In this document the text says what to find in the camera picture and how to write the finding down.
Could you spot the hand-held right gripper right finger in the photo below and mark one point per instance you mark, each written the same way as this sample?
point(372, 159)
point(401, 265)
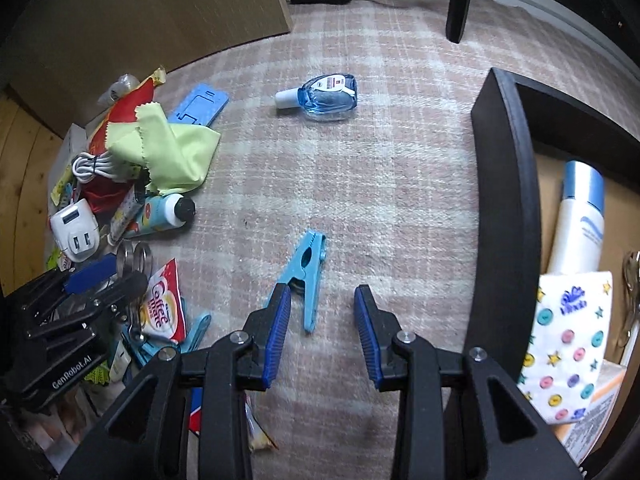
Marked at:
point(367, 340)

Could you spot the yellow-green cloth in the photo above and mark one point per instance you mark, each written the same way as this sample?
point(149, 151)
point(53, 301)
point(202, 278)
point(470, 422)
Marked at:
point(170, 155)

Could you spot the red cloth pouch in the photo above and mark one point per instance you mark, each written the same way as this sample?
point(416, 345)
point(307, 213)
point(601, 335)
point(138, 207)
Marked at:
point(102, 197)

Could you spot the red snack packet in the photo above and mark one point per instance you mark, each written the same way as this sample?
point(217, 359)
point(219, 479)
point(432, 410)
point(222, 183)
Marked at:
point(125, 105)

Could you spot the white charger plug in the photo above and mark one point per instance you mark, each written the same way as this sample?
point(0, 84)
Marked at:
point(72, 230)

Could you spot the bunch of keys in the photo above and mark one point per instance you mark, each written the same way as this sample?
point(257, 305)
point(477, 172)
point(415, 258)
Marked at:
point(631, 290)

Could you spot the flat white box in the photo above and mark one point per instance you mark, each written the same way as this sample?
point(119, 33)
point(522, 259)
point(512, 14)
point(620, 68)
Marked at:
point(75, 140)

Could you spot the black storage box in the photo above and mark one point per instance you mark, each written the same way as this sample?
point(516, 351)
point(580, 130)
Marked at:
point(505, 185)

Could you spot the crumpled snack wrapper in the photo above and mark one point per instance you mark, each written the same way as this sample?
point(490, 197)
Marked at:
point(260, 430)

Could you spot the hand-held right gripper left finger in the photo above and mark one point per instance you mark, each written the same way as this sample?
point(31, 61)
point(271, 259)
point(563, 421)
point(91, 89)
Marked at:
point(277, 340)

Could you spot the button print tissue pack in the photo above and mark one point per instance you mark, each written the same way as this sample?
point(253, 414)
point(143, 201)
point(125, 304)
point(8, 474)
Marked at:
point(565, 340)

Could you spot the pine wooden board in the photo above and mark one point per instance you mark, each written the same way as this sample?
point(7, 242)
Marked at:
point(25, 170)

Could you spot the blue phone stand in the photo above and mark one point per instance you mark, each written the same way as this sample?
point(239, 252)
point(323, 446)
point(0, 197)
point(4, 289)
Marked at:
point(200, 102)

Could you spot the white bottle blue cap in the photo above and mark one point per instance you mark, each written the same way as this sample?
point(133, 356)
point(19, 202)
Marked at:
point(577, 220)

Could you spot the long colourful printed box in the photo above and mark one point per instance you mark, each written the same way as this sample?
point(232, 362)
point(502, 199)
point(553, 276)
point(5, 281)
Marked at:
point(125, 212)

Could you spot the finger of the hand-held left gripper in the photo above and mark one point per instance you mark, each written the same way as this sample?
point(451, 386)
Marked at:
point(100, 305)
point(90, 275)

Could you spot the blue hand sanitizer bottle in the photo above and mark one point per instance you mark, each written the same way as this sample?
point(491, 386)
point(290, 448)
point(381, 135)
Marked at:
point(325, 97)

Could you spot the coffee creamer packet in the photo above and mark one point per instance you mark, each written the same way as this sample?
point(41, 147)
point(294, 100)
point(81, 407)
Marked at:
point(162, 305)

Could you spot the colourful tube black cap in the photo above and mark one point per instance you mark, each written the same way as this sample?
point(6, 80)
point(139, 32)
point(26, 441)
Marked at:
point(160, 212)

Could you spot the small white bottle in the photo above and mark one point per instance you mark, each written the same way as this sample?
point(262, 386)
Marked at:
point(129, 82)
point(112, 92)

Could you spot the orange box white label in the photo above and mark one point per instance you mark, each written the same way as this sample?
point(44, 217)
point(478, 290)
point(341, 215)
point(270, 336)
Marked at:
point(595, 410)

